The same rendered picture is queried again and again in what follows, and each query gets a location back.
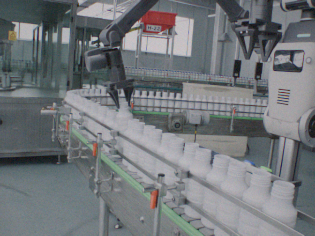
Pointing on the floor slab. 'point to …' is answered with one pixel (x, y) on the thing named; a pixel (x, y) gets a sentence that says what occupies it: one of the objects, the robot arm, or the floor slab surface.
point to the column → (218, 31)
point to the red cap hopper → (155, 24)
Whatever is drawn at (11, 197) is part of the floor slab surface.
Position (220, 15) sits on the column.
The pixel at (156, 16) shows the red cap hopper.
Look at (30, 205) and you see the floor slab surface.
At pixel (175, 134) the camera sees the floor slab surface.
